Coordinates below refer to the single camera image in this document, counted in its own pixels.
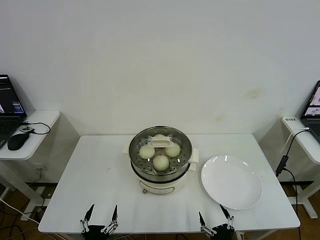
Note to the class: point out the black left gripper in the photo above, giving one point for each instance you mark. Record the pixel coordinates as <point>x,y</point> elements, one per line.
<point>96,233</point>

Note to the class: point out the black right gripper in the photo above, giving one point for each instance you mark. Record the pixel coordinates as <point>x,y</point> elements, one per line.
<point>222,233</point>

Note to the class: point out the white steamed baozi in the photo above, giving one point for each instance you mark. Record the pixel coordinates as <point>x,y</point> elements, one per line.
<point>173,151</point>
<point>161,163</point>
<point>146,152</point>
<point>158,136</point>

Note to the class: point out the glass pot lid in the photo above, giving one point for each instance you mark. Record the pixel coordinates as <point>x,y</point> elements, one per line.
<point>160,143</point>

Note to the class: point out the perforated steel steamer basket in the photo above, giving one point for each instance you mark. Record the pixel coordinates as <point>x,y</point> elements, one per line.
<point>143,172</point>

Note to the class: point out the white round plate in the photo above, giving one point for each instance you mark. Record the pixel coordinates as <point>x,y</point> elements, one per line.
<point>225,180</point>

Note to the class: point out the cream electric cooker base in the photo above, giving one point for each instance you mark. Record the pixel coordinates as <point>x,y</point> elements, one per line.
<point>162,187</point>

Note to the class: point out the white side table with mouse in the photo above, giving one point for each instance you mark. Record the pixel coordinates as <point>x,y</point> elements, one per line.
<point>42,120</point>

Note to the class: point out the black computer mouse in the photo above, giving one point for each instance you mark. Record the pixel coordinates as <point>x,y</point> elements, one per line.
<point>16,141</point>

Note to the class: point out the white printed label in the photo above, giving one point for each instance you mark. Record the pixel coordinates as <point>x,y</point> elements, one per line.
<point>291,119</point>

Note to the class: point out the black laptop with pink images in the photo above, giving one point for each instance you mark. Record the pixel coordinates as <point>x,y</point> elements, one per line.
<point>312,110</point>

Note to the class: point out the black laptop with dark screen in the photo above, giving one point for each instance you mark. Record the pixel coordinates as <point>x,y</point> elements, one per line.
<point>10,100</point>

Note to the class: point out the white wall socket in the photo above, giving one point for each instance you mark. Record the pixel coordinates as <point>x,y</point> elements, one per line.
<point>40,166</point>

